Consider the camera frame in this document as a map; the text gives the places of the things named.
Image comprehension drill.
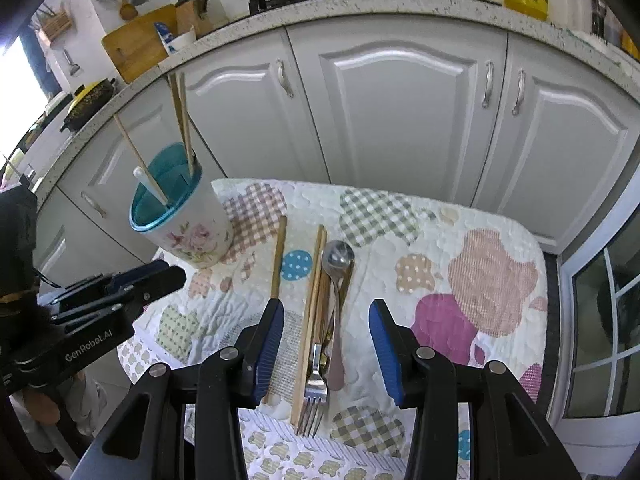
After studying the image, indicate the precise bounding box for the white bowl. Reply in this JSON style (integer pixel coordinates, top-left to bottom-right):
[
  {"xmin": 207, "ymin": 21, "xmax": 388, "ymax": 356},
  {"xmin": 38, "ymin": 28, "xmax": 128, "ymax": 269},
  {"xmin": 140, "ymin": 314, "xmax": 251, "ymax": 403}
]
[{"xmin": 167, "ymin": 27, "xmax": 198, "ymax": 53}]

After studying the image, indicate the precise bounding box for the gold handled utensil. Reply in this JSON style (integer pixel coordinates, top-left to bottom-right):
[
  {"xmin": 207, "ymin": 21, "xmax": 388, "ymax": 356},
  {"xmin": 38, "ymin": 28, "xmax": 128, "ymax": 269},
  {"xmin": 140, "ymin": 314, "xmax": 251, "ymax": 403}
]
[{"xmin": 322, "ymin": 262, "xmax": 355, "ymax": 368}]

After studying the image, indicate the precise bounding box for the bright window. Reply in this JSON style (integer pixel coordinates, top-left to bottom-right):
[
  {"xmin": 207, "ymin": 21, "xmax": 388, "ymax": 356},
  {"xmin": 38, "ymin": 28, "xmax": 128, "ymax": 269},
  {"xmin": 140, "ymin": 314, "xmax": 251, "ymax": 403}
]
[{"xmin": 0, "ymin": 35, "xmax": 38, "ymax": 171}]

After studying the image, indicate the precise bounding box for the quilted patchwork mat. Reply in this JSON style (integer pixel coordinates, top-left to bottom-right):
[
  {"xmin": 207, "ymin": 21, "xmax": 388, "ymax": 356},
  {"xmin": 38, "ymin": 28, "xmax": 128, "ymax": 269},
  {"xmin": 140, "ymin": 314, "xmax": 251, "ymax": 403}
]
[{"xmin": 117, "ymin": 177, "xmax": 548, "ymax": 480}]

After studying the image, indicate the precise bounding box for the person's left hand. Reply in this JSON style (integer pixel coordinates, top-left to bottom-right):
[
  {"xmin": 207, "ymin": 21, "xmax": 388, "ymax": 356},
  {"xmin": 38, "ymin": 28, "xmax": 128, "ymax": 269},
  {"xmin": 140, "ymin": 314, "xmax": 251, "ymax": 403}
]
[{"xmin": 12, "ymin": 379, "xmax": 106, "ymax": 456}]

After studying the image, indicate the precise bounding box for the yellow seasoning jar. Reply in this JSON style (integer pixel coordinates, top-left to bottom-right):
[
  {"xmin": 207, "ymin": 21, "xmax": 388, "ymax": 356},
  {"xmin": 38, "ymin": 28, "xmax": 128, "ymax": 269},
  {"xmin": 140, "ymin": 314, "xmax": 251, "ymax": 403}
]
[{"xmin": 620, "ymin": 27, "xmax": 640, "ymax": 58}]

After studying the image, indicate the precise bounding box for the wooden wall chopstick rack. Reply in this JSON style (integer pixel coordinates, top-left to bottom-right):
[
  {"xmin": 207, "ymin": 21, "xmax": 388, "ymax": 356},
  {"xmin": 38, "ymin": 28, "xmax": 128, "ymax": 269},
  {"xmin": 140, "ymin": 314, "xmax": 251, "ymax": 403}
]
[{"xmin": 30, "ymin": 2, "xmax": 73, "ymax": 43}]

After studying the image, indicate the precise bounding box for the wooden cutting board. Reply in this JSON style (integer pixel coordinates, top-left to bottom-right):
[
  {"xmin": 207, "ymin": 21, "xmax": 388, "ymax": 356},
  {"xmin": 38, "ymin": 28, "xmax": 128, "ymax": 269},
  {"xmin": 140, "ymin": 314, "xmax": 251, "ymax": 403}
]
[{"xmin": 101, "ymin": 4, "xmax": 180, "ymax": 85}]

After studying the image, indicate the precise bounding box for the metal cabinet handle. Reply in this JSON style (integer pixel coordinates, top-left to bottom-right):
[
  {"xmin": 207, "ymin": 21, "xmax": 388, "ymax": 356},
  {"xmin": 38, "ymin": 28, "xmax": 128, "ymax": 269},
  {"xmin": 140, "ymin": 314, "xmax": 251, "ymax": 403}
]
[
  {"xmin": 511, "ymin": 70, "xmax": 527, "ymax": 117},
  {"xmin": 481, "ymin": 61, "xmax": 495, "ymax": 109},
  {"xmin": 276, "ymin": 59, "xmax": 295, "ymax": 98},
  {"xmin": 81, "ymin": 191, "xmax": 108, "ymax": 218}
]

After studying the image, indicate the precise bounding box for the wooden chopstick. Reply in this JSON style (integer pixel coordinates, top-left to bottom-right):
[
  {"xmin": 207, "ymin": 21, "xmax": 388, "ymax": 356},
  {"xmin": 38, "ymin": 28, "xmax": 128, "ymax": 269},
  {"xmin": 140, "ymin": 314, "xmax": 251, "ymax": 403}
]
[
  {"xmin": 269, "ymin": 216, "xmax": 288, "ymax": 303},
  {"xmin": 169, "ymin": 72, "xmax": 193, "ymax": 177},
  {"xmin": 178, "ymin": 72, "xmax": 197, "ymax": 168},
  {"xmin": 113, "ymin": 114, "xmax": 170, "ymax": 207},
  {"xmin": 300, "ymin": 226, "xmax": 328, "ymax": 351},
  {"xmin": 290, "ymin": 225, "xmax": 323, "ymax": 426}
]

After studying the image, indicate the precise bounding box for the metal spoon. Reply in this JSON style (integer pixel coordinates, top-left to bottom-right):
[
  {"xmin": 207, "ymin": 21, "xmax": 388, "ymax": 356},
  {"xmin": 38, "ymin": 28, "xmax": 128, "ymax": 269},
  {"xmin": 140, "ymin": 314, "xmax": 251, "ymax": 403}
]
[{"xmin": 321, "ymin": 240, "xmax": 356, "ymax": 392}]

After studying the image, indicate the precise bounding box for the metal fork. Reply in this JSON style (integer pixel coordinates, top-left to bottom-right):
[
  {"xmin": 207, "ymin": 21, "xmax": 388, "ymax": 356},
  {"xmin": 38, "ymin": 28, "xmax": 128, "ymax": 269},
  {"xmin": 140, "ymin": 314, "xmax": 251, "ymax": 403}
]
[{"xmin": 296, "ymin": 342, "xmax": 331, "ymax": 437}]

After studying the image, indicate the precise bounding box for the wooden knife block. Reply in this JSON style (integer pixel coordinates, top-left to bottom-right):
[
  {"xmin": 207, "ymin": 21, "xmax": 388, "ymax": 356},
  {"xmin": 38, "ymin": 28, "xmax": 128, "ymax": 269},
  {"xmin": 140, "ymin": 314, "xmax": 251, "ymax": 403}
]
[{"xmin": 176, "ymin": 0, "xmax": 213, "ymax": 38}]

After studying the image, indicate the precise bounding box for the black pot with yellow lid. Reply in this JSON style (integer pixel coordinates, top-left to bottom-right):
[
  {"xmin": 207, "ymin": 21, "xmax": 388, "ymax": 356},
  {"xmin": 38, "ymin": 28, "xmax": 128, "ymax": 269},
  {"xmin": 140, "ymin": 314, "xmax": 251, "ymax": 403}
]
[{"xmin": 60, "ymin": 77, "xmax": 117, "ymax": 133}]

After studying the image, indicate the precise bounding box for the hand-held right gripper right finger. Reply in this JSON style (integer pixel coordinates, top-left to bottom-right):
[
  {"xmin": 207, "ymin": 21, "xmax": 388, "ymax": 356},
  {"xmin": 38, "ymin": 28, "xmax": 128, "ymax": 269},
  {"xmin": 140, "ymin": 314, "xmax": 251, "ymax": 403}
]
[{"xmin": 369, "ymin": 300, "xmax": 581, "ymax": 480}]

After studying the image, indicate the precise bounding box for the white plastic spoon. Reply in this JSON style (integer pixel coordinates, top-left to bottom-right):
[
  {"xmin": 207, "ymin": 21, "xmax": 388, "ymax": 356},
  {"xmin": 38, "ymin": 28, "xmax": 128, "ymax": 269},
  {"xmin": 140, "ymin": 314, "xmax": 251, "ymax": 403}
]
[{"xmin": 132, "ymin": 166, "xmax": 168, "ymax": 206}]

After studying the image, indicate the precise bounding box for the speckled stone countertop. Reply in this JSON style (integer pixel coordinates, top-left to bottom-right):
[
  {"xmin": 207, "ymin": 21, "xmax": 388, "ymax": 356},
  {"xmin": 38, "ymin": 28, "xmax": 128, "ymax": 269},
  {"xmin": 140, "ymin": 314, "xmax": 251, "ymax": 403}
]
[{"xmin": 30, "ymin": 0, "xmax": 640, "ymax": 201}]

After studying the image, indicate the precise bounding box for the white framed glass door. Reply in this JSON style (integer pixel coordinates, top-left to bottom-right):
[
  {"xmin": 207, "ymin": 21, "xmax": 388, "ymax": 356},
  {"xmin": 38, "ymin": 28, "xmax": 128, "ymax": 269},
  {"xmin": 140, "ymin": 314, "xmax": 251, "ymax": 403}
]
[{"xmin": 555, "ymin": 160, "xmax": 640, "ymax": 461}]

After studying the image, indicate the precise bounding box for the hanging metal peeler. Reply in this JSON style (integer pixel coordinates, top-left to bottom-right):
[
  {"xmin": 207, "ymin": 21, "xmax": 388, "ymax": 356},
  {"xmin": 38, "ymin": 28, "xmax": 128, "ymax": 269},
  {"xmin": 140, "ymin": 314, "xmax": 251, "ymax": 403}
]
[{"xmin": 61, "ymin": 47, "xmax": 82, "ymax": 78}]

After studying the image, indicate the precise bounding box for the blue and white carton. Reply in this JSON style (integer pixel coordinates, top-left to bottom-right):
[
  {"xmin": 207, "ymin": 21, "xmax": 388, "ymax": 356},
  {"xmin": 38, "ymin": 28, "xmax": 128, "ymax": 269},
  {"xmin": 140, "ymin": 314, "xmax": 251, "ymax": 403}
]
[{"xmin": 152, "ymin": 21, "xmax": 176, "ymax": 56}]

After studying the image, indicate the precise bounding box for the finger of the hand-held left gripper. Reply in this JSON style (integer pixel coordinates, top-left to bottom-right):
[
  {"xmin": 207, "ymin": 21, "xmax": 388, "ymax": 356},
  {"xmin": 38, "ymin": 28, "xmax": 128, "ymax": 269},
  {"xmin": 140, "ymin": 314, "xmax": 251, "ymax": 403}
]
[
  {"xmin": 50, "ymin": 291, "xmax": 152, "ymax": 328},
  {"xmin": 40, "ymin": 261, "xmax": 187, "ymax": 311}
]

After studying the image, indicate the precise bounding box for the white floral utensil holder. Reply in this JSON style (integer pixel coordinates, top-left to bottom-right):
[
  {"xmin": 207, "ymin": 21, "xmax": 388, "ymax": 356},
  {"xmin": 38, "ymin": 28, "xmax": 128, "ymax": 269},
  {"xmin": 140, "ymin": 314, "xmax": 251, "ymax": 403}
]
[{"xmin": 129, "ymin": 142, "xmax": 236, "ymax": 268}]

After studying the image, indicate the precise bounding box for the dark seasoning bottle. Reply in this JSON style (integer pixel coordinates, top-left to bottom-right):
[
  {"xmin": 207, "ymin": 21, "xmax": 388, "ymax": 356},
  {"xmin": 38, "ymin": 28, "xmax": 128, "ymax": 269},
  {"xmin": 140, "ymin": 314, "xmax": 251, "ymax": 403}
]
[{"xmin": 590, "ymin": 0, "xmax": 621, "ymax": 43}]

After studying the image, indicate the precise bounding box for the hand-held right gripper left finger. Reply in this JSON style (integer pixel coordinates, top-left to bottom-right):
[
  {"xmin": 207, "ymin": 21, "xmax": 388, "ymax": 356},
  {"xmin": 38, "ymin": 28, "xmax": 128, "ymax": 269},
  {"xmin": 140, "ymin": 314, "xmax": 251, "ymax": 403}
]
[{"xmin": 75, "ymin": 299, "xmax": 285, "ymax": 480}]

